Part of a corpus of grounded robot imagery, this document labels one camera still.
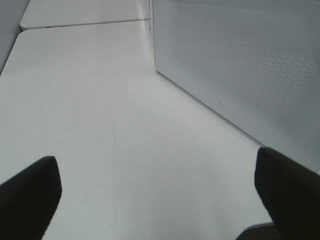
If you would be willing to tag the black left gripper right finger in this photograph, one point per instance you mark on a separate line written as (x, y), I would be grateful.
(291, 195)

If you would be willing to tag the white microwave door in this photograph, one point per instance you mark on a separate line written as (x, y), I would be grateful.
(255, 62)

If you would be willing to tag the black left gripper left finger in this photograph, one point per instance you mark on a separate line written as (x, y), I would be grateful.
(29, 200)

